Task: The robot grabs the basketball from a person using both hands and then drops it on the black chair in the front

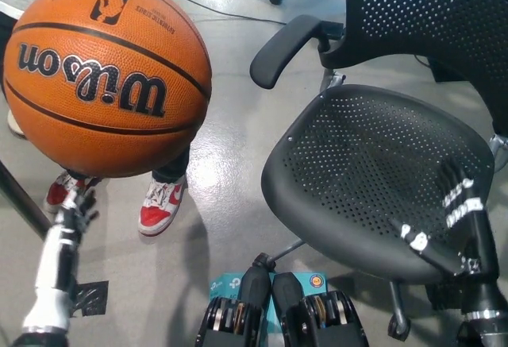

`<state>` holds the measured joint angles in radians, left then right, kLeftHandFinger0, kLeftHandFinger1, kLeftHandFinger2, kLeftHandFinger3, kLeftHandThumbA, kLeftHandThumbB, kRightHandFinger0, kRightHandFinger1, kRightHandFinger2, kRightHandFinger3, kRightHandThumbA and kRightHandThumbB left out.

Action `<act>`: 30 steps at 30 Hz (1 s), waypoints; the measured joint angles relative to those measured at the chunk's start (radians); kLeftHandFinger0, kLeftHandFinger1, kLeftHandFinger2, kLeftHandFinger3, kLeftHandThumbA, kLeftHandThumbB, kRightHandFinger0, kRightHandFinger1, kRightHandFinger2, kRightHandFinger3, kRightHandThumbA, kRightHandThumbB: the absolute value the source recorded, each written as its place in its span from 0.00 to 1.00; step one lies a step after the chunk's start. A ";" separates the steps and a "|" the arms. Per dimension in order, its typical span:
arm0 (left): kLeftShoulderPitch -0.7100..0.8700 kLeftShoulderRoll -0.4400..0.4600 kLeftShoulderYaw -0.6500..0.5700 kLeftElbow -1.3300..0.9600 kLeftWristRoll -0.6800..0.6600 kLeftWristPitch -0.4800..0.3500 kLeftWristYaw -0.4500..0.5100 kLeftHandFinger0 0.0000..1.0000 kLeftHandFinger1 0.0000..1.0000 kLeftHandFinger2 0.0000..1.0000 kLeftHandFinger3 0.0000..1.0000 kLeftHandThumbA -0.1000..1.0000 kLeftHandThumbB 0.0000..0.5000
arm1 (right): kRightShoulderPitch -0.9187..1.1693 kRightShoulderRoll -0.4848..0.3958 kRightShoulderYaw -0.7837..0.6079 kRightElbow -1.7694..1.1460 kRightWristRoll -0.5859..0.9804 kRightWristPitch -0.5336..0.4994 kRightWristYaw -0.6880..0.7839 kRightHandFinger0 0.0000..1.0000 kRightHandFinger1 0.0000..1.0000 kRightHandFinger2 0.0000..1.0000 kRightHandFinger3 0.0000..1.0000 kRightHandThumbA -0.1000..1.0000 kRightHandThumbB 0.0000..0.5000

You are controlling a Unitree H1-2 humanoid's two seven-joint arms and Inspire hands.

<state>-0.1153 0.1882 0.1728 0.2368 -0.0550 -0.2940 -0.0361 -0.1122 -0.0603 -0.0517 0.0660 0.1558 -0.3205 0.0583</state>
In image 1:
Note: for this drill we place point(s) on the orange Wilson basketball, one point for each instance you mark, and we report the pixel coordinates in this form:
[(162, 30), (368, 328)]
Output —
[(107, 85)]

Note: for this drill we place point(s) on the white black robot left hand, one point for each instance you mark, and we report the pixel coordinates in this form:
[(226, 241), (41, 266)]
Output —
[(51, 267)]

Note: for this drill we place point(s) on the black slanted pole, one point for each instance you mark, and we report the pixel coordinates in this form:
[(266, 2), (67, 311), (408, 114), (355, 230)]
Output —
[(24, 200)]

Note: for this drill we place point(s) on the white shoe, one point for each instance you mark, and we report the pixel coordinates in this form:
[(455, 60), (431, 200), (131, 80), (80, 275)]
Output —
[(15, 124)]

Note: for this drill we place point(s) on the black perforated office chair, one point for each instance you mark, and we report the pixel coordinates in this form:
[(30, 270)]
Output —
[(357, 172)]

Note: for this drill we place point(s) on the teal TP-Link cardboard box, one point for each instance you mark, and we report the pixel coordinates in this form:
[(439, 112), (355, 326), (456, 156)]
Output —
[(222, 283)]

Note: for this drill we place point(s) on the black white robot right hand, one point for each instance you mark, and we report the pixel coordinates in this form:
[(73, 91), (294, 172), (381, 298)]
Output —
[(482, 251)]

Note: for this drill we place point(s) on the black floor box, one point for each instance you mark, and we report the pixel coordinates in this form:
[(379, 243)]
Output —
[(448, 71)]

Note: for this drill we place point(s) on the red white sneaker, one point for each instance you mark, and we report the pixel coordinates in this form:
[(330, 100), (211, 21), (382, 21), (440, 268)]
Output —
[(158, 208), (57, 194)]

